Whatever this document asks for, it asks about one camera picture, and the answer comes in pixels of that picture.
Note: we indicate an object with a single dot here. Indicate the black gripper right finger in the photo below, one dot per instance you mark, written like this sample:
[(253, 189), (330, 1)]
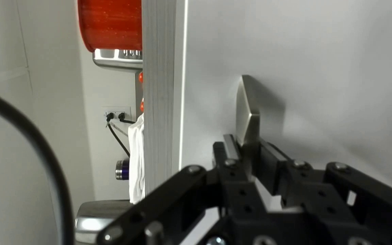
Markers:
[(348, 205)]

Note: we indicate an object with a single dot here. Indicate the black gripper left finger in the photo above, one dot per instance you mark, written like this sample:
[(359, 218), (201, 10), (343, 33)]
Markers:
[(172, 210)]

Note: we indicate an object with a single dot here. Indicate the white top drawer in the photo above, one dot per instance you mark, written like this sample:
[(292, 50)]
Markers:
[(322, 71)]

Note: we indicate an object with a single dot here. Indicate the red enamel mug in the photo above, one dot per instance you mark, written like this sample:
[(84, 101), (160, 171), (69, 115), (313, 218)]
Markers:
[(110, 24)]

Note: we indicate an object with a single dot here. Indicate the dark blue can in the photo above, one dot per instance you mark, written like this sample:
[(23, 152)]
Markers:
[(122, 169)]

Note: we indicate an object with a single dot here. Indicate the white folded napkin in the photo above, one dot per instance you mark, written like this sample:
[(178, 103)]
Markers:
[(136, 161)]

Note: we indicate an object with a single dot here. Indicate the silver four-slot toaster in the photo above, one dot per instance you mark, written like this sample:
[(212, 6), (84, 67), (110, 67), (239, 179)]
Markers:
[(128, 59)]

